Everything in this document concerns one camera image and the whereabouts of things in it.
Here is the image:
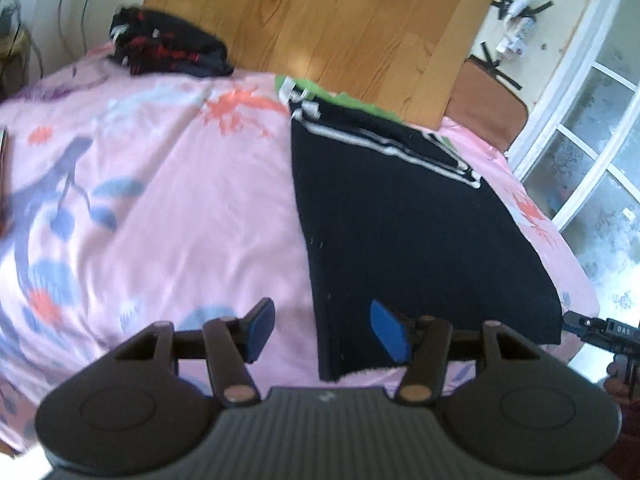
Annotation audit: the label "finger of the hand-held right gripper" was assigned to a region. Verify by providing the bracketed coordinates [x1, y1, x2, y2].
[562, 311, 607, 342]

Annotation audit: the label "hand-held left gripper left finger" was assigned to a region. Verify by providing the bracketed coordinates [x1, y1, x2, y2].
[114, 297, 277, 407]

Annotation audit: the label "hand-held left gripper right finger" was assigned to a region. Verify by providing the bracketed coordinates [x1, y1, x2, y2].
[370, 300, 546, 406]

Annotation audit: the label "black sweater with green lining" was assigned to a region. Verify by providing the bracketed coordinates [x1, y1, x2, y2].
[275, 75, 563, 383]

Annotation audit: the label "person's right hand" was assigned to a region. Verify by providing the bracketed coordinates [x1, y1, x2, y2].
[602, 357, 640, 406]

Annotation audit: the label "pink printed bed sheet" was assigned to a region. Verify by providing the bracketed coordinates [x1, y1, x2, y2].
[0, 42, 601, 456]

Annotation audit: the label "brown padded board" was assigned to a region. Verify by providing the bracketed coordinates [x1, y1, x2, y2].
[446, 56, 529, 152]

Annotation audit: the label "smartphone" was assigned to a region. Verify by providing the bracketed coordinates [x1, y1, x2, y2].
[0, 127, 10, 233]

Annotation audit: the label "black and red garment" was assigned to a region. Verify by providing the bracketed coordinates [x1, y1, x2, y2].
[107, 6, 235, 78]

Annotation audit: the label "wooden headboard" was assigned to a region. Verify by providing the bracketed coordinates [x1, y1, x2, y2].
[144, 0, 501, 128]

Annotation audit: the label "black tape strips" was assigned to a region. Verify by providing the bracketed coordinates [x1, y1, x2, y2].
[470, 0, 556, 92]

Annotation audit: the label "white window frame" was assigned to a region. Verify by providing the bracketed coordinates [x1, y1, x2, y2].
[507, 0, 640, 233]

